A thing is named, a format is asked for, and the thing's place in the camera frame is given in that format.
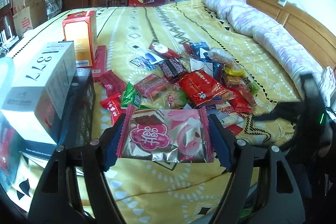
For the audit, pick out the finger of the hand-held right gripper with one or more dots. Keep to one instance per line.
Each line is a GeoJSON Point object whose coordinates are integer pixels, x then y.
{"type": "Point", "coordinates": [283, 108]}

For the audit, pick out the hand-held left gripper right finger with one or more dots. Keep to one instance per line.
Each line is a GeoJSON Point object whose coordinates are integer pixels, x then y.
{"type": "Point", "coordinates": [221, 145]}

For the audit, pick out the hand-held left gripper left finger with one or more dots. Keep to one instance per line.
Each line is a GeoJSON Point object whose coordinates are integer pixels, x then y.
{"type": "Point", "coordinates": [113, 145]}

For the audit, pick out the pink silver snack packet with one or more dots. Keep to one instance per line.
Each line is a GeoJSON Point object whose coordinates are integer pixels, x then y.
{"type": "Point", "coordinates": [162, 134]}

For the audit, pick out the pile of mixed snack packets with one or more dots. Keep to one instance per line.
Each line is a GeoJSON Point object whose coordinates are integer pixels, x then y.
{"type": "Point", "coordinates": [218, 56]}

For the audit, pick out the red packet white characters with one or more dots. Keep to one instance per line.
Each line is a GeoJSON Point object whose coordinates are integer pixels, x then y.
{"type": "Point", "coordinates": [111, 109]}

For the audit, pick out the black carton box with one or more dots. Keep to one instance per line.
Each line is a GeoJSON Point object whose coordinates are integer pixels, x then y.
{"type": "Point", "coordinates": [81, 113]}

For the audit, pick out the green snack packet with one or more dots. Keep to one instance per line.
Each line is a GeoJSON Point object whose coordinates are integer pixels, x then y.
{"type": "Point", "coordinates": [130, 95]}

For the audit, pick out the large red snack packet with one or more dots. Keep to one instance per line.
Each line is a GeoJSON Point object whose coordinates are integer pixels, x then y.
{"type": "Point", "coordinates": [204, 87]}

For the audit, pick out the yellow snack packet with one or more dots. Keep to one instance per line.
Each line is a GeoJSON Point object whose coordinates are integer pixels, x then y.
{"type": "Point", "coordinates": [233, 71]}

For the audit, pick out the small red snack packet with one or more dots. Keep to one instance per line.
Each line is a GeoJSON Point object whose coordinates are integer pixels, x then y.
{"type": "Point", "coordinates": [113, 82]}

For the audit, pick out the flat red box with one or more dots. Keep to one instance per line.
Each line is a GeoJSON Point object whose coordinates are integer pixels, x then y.
{"type": "Point", "coordinates": [99, 61]}

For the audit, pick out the wooden headboard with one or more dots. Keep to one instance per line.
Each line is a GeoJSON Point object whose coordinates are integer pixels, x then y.
{"type": "Point", "coordinates": [296, 19]}

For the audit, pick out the dark brown snack packet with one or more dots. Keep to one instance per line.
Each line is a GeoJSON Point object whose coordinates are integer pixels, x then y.
{"type": "Point", "coordinates": [170, 67]}

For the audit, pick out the blue wave print packet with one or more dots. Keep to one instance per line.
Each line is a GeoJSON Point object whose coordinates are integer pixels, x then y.
{"type": "Point", "coordinates": [147, 58]}

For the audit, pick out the white carton box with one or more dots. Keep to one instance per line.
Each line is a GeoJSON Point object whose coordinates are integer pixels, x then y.
{"type": "Point", "coordinates": [39, 87]}

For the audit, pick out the orange red carton box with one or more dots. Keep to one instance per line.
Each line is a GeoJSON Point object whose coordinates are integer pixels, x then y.
{"type": "Point", "coordinates": [80, 40]}

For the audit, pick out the clear plastic bag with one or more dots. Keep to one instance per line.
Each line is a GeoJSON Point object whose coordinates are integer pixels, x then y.
{"type": "Point", "coordinates": [6, 77]}

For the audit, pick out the stacked cardboard boxes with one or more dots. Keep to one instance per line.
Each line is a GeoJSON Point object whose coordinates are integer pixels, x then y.
{"type": "Point", "coordinates": [29, 19]}

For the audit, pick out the white plastic bags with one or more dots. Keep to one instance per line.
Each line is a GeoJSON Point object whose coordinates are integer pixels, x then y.
{"type": "Point", "coordinates": [53, 5]}

